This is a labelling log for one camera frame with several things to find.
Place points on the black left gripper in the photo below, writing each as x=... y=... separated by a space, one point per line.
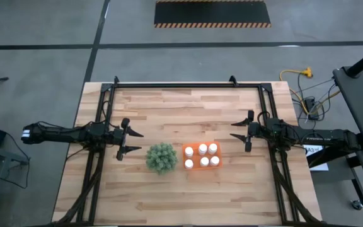
x=121 y=138

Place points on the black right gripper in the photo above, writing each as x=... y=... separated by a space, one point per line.
x=255 y=130

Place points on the white pill bottle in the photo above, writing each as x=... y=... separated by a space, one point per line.
x=202 y=149
x=204 y=161
x=189 y=151
x=212 y=148
x=188 y=163
x=214 y=161

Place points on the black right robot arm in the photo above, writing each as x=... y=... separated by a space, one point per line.
x=320 y=138

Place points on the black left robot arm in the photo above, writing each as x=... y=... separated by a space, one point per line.
x=68 y=134

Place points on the orange translucent plastic basket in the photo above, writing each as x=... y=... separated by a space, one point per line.
x=196 y=156

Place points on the green succulent in patterned pot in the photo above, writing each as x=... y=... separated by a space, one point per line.
x=161 y=158

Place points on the black power adapter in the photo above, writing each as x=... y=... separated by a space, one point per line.
x=310 y=104

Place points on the white paper sheet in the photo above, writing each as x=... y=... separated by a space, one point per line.
x=314 y=149

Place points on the black hazard-striped floor mat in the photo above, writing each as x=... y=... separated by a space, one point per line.
x=212 y=12

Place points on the grey metal stand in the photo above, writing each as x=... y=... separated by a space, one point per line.
x=5 y=156

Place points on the grey caster wheel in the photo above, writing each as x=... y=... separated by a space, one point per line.
x=356 y=205

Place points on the black aluminium rig frame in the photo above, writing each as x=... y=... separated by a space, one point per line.
x=184 y=85

